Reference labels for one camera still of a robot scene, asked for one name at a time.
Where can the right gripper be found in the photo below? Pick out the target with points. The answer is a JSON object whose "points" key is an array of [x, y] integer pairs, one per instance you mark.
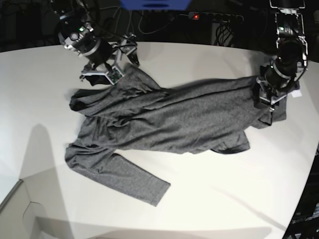
{"points": [[108, 56]]}

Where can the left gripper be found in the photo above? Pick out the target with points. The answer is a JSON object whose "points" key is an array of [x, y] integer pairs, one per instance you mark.
{"points": [[267, 97]]}

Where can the grey t-shirt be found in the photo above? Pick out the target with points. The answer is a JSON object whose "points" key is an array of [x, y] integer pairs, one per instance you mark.
{"points": [[138, 114]]}

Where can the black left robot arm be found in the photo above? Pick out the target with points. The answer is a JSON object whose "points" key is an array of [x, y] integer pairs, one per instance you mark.
{"points": [[274, 27]]}

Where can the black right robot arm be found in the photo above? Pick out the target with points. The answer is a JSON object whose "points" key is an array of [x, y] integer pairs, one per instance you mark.
{"points": [[81, 32]]}

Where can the blue box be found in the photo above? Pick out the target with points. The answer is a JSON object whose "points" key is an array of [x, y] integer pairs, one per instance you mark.
{"points": [[155, 4]]}

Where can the white power strip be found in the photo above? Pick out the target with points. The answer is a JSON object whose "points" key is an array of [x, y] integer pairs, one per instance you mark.
{"points": [[215, 17]]}

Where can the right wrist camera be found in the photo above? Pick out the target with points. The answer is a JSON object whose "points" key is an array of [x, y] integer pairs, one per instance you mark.
{"points": [[115, 75]]}

